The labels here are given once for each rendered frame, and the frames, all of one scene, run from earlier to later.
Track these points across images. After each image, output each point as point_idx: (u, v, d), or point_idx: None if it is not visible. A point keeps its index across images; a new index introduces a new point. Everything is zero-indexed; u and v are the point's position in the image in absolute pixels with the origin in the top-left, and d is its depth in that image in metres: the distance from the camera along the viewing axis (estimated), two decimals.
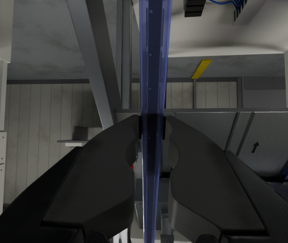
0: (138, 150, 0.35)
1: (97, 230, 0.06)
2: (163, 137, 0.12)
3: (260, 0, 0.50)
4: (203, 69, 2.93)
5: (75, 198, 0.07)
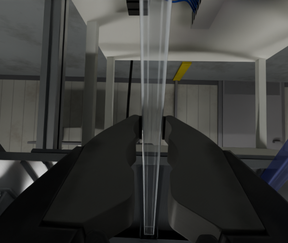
0: None
1: (97, 230, 0.06)
2: (163, 137, 0.12)
3: (216, 0, 0.41)
4: (184, 71, 2.87)
5: (75, 198, 0.07)
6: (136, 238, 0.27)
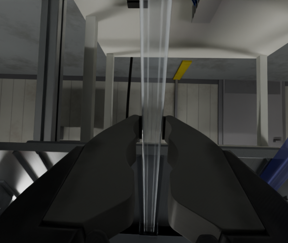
0: (13, 197, 0.23)
1: (97, 230, 0.06)
2: (163, 137, 0.12)
3: None
4: (184, 70, 2.86)
5: (75, 198, 0.07)
6: (135, 234, 0.26)
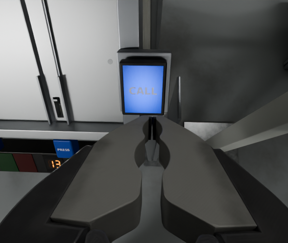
0: None
1: (97, 230, 0.06)
2: (154, 138, 0.12)
3: None
4: None
5: (83, 197, 0.07)
6: None
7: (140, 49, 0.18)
